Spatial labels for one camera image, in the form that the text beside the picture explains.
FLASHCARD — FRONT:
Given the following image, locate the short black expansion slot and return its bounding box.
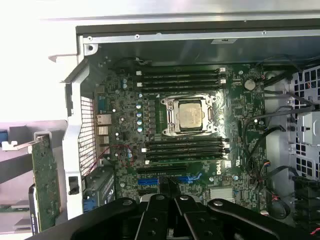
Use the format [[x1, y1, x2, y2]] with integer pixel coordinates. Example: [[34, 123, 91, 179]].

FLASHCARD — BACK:
[[138, 188, 158, 197]]

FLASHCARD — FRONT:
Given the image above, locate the blue expansion slot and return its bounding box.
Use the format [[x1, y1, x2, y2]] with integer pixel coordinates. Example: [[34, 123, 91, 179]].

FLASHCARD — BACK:
[[137, 176, 201, 187]]

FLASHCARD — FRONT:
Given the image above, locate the black RAM slot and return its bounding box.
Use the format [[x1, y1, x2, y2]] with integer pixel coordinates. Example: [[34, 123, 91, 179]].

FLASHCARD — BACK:
[[136, 67, 227, 76], [141, 143, 230, 152], [144, 155, 230, 165], [139, 73, 226, 81], [136, 79, 227, 87], [143, 137, 230, 146], [146, 149, 230, 158], [141, 84, 226, 93]]

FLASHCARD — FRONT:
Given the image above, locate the silver chipset heat sink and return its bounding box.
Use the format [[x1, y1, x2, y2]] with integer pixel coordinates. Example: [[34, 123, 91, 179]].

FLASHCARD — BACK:
[[209, 188, 233, 205]]

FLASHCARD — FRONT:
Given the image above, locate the grey labelled power supply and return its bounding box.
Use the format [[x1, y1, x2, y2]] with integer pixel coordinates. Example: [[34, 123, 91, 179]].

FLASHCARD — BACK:
[[83, 167, 117, 216]]

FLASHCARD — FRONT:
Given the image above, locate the blue case latch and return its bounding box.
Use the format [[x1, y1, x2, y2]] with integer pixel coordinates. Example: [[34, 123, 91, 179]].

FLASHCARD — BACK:
[[83, 197, 97, 213]]

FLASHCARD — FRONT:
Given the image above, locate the black round speaker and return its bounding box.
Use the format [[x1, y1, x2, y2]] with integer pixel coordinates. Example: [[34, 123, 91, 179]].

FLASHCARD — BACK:
[[271, 197, 291, 220]]

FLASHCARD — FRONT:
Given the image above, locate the silver rear port block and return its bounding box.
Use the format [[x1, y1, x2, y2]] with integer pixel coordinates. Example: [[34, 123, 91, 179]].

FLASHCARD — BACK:
[[94, 113, 111, 158]]

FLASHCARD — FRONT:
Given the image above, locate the silver CPU in socket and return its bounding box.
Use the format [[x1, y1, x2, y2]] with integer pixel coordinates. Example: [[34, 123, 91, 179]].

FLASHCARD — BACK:
[[159, 93, 218, 137]]

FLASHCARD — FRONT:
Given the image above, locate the green motherboard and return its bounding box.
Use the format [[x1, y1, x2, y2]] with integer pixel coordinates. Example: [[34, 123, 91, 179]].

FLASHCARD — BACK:
[[93, 58, 267, 218]]

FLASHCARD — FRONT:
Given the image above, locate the open black PC case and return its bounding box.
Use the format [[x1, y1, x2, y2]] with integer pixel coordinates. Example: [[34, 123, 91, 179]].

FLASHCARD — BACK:
[[47, 9, 320, 240]]

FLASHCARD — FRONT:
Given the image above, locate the grey parts rack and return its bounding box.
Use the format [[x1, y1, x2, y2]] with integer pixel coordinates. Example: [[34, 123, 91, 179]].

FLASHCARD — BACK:
[[0, 119, 68, 235]]

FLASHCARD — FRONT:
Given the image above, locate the green RAM stick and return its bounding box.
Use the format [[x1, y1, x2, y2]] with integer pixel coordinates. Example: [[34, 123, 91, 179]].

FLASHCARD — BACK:
[[0, 204, 30, 213]]

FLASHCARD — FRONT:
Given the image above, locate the silver coin battery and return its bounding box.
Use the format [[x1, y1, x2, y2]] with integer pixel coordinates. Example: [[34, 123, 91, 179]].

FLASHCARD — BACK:
[[244, 78, 256, 91]]

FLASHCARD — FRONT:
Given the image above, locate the thin red wire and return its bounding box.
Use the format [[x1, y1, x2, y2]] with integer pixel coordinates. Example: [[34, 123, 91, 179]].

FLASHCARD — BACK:
[[86, 144, 135, 176]]

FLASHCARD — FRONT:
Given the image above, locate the black cable bundle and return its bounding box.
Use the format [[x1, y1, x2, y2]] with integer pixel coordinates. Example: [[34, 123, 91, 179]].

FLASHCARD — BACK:
[[243, 114, 286, 186]]

